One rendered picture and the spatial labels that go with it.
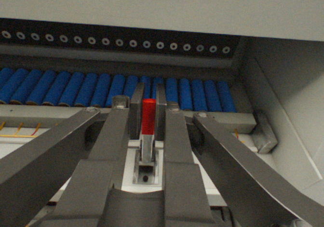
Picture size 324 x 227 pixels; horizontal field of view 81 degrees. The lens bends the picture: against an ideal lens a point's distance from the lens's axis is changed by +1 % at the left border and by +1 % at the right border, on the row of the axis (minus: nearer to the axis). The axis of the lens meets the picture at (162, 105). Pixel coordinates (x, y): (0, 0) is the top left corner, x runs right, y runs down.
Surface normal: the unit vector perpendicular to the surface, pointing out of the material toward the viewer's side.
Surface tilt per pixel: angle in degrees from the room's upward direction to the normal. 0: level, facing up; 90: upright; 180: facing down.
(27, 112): 21
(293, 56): 90
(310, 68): 90
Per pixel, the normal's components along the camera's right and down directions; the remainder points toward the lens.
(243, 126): 0.02, 0.75
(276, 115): -1.00, -0.05
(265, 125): 0.07, -0.66
